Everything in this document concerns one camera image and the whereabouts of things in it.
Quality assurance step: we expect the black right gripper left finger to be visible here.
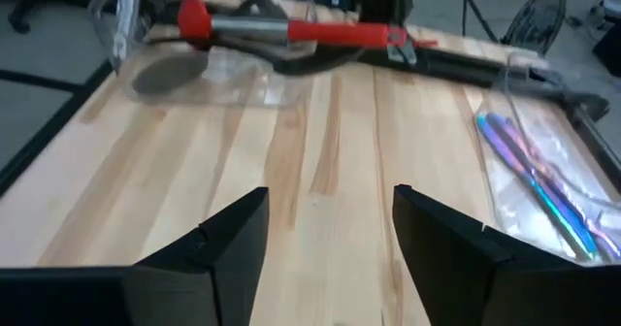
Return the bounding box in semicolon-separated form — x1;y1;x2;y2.
123;186;271;326

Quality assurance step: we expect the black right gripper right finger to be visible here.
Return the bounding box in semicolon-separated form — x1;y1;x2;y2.
392;184;621;326

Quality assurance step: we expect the red silicone spoon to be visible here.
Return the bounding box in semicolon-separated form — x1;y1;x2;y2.
176;0;440;51

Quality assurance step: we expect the iridescent rainbow table knife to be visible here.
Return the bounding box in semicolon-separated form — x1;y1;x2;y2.
486;112;621;262
474;114;601;261

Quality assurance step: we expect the black tripod stand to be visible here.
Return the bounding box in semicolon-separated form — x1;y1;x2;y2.
450;0;501;44

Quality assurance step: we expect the black mesh chair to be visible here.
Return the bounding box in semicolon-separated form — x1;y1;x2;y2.
499;0;568;58

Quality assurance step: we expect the clear plastic wavy-rim container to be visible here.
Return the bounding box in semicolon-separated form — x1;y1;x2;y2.
473;49;621;269

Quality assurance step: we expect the clear plastic straight-rim container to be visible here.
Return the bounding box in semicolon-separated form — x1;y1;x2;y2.
86;0;319;109

